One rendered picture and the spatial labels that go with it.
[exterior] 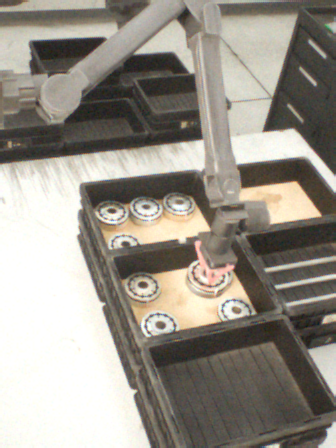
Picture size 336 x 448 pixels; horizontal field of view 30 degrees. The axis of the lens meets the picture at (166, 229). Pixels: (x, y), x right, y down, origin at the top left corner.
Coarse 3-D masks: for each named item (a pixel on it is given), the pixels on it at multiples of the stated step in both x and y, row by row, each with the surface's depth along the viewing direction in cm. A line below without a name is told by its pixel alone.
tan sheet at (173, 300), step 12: (156, 276) 181; (168, 276) 181; (180, 276) 182; (168, 288) 178; (180, 288) 179; (240, 288) 182; (168, 300) 175; (180, 300) 176; (192, 300) 176; (204, 300) 177; (216, 300) 178; (144, 312) 171; (168, 312) 172; (180, 312) 173; (192, 312) 173; (204, 312) 174; (180, 324) 170; (192, 324) 170; (204, 324) 171
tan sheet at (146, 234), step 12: (192, 216) 201; (132, 228) 193; (144, 228) 194; (156, 228) 195; (168, 228) 196; (180, 228) 197; (192, 228) 197; (204, 228) 198; (108, 240) 188; (144, 240) 191; (156, 240) 191
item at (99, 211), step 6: (102, 204) 195; (108, 204) 195; (114, 204) 196; (120, 204) 196; (96, 210) 192; (102, 210) 193; (120, 210) 194; (126, 210) 194; (96, 216) 191; (102, 216) 191; (120, 216) 192; (126, 216) 192; (108, 222) 189; (114, 222) 190; (120, 222) 190
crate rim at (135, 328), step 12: (192, 240) 179; (240, 240) 182; (120, 252) 172; (132, 252) 173; (144, 252) 173; (108, 264) 169; (252, 264) 176; (120, 288) 163; (264, 288) 170; (120, 300) 163; (276, 300) 167; (132, 312) 158; (264, 312) 164; (276, 312) 164; (132, 324) 155; (216, 324) 159; (228, 324) 159; (156, 336) 153; (168, 336) 154
